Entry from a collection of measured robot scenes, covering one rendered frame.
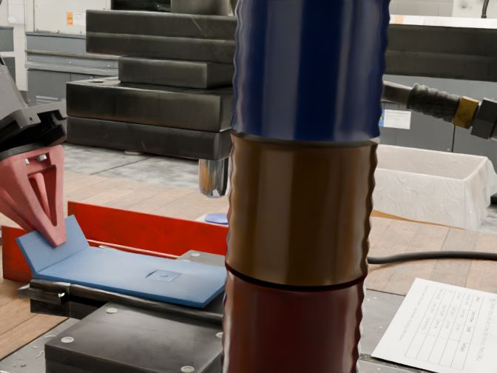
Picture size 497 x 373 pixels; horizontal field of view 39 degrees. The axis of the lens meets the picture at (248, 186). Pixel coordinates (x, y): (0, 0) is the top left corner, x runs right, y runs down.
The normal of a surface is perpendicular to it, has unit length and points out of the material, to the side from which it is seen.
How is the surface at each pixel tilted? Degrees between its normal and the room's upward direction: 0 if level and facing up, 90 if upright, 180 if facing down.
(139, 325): 0
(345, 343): 76
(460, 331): 1
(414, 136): 90
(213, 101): 90
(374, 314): 0
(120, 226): 90
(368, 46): 104
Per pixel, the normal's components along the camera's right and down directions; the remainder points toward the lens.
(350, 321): 0.75, -0.06
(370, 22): 0.64, 0.43
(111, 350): 0.04, -0.97
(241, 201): -0.79, -0.14
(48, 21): -0.43, 0.19
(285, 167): -0.29, -0.04
